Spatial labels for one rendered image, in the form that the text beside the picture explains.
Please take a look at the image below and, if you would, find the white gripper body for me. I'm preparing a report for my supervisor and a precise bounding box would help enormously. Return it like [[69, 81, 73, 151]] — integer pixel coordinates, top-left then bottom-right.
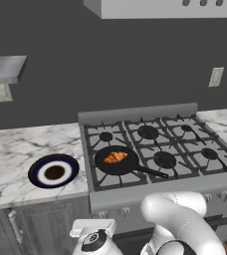
[[69, 218, 116, 239]]

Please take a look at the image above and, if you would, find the black frying pan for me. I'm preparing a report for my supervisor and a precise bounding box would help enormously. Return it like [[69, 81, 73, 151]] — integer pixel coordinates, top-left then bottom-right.
[[94, 144, 169, 180]]

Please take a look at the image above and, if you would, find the orange croissant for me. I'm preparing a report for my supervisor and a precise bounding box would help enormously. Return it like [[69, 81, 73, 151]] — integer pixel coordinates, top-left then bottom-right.
[[103, 150, 129, 164]]

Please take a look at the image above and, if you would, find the grey gas stove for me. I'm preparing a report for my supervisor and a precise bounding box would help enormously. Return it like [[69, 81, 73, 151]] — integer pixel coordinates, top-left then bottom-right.
[[78, 102, 227, 255]]

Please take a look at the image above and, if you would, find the blue and white plate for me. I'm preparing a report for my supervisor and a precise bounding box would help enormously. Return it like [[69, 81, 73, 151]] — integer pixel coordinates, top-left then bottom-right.
[[27, 153, 81, 189]]

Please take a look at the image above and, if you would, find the grey metal shelf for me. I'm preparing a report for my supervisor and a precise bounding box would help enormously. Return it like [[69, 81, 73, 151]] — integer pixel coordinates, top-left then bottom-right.
[[0, 55, 29, 86]]

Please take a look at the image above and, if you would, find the grey range hood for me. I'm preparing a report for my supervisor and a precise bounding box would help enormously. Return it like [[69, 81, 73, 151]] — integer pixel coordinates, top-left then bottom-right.
[[83, 0, 227, 20]]

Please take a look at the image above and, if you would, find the silver cupboard handle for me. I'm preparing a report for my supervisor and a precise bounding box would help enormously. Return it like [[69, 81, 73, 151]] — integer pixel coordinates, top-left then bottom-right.
[[7, 209, 24, 245]]

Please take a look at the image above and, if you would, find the white wall outlet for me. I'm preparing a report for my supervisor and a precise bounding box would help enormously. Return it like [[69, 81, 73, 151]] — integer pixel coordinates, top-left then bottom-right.
[[0, 84, 14, 104], [207, 67, 225, 89]]

